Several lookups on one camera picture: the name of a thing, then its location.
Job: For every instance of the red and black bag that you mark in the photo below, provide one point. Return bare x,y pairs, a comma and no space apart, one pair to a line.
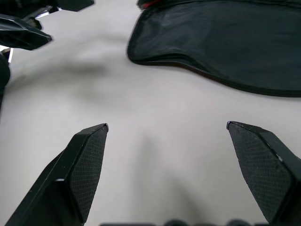
223,42

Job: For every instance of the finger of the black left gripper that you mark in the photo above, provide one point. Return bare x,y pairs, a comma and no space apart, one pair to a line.
21,35
75,4

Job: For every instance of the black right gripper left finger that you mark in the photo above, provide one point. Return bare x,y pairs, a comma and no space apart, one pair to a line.
58,183

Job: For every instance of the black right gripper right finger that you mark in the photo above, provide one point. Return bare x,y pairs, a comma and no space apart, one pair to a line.
268,174

